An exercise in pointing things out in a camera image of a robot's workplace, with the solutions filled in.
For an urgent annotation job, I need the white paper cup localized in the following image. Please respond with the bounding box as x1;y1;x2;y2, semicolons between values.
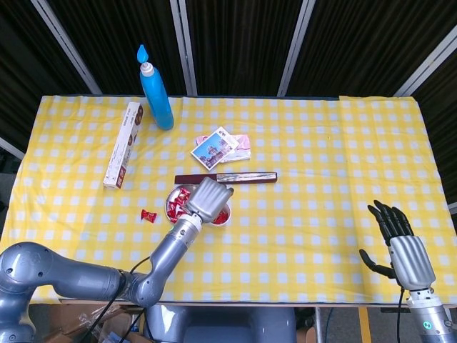
210;199;233;227

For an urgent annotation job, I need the round steel plate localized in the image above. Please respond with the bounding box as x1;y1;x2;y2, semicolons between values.
164;184;206;223

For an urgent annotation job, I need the brown cardboard box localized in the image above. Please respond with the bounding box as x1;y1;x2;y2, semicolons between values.
35;303;144;343

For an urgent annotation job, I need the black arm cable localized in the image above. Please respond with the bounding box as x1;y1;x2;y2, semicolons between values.
84;254;154;343
396;287;406;343

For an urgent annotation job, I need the blue detergent bottle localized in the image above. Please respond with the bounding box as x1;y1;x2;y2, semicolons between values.
136;44;175;131

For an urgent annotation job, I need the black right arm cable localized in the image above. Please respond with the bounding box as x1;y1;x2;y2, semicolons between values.
396;287;406;343

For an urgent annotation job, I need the metal table leg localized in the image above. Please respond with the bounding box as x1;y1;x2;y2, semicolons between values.
315;306;328;343

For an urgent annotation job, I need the postcard with building picture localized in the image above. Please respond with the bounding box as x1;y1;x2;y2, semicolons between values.
190;130;239;169

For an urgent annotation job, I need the long white wrap box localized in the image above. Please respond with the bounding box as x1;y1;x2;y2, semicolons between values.
103;101;144;189

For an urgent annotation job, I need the yellow white checkered tablecloth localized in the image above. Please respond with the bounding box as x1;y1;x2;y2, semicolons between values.
0;94;457;305

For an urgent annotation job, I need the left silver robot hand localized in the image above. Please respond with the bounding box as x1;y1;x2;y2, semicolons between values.
185;177;235;224

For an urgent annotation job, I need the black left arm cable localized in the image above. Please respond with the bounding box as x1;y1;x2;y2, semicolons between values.
84;254;154;343

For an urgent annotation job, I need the yellow floor tape strip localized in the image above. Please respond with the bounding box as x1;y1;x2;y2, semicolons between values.
358;306;371;343

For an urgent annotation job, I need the clear plastic bag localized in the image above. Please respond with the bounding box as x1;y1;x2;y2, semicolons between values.
79;312;121;343

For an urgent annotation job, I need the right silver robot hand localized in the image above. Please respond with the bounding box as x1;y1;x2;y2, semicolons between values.
358;199;437;290

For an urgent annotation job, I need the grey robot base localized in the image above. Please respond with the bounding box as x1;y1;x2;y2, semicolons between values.
146;305;297;343

